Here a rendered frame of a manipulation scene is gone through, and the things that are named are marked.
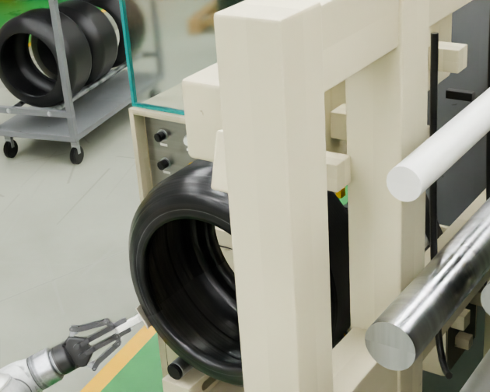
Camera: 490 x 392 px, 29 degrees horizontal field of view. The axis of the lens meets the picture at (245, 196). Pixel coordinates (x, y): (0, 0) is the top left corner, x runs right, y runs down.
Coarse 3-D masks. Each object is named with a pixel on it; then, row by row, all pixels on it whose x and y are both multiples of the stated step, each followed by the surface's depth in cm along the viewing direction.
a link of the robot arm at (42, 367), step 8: (40, 352) 230; (48, 352) 231; (32, 360) 229; (40, 360) 228; (48, 360) 228; (32, 368) 228; (40, 368) 228; (48, 368) 228; (56, 368) 229; (40, 376) 228; (48, 376) 228; (56, 376) 229; (40, 384) 228; (48, 384) 230
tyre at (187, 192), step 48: (192, 192) 206; (144, 240) 219; (192, 240) 247; (336, 240) 207; (144, 288) 225; (192, 288) 246; (336, 288) 205; (192, 336) 238; (336, 336) 214; (240, 384) 220
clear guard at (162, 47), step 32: (128, 0) 289; (160, 0) 281; (192, 0) 275; (224, 0) 268; (128, 32) 294; (160, 32) 286; (192, 32) 279; (128, 64) 298; (160, 64) 292; (192, 64) 284; (160, 96) 297
